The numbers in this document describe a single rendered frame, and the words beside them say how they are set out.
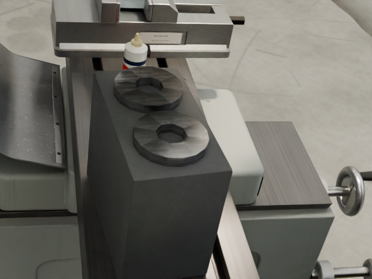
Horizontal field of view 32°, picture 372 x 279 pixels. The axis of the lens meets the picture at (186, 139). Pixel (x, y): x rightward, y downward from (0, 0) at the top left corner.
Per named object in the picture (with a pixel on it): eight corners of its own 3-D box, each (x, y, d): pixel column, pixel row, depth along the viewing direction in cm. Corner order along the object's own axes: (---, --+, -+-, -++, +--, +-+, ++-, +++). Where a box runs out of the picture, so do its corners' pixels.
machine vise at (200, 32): (212, 21, 142) (221, -26, 135) (230, 58, 131) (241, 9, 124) (49, 17, 132) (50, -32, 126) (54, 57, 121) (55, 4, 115)
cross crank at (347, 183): (350, 191, 159) (365, 155, 152) (368, 226, 151) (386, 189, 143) (289, 192, 156) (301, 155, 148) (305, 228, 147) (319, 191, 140)
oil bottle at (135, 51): (141, 79, 120) (148, 27, 113) (144, 92, 117) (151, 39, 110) (119, 79, 119) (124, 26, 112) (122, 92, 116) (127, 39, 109)
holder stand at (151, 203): (162, 166, 102) (180, 57, 89) (208, 275, 86) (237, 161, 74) (86, 174, 98) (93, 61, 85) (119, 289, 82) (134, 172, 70)
